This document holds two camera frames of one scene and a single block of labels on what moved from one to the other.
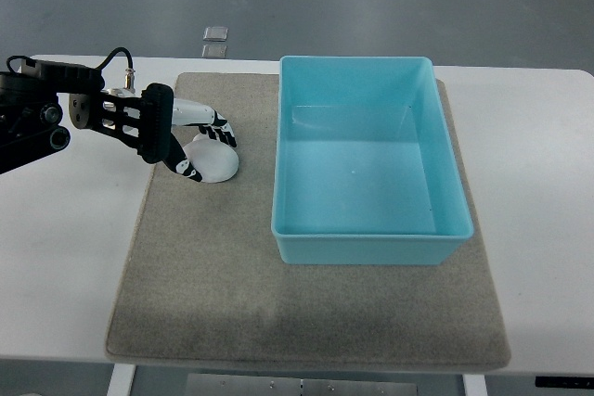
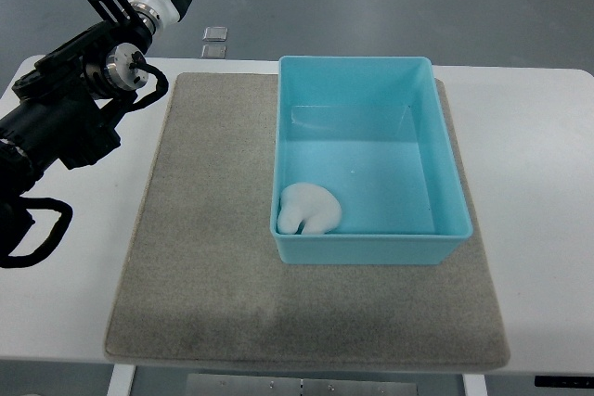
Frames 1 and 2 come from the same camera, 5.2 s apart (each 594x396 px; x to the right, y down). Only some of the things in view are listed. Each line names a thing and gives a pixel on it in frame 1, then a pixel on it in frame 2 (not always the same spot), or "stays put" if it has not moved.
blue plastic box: x=364 y=168 stays put
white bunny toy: x=213 y=160 → x=310 y=202
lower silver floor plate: x=214 y=51 stays put
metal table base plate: x=241 y=385 stays put
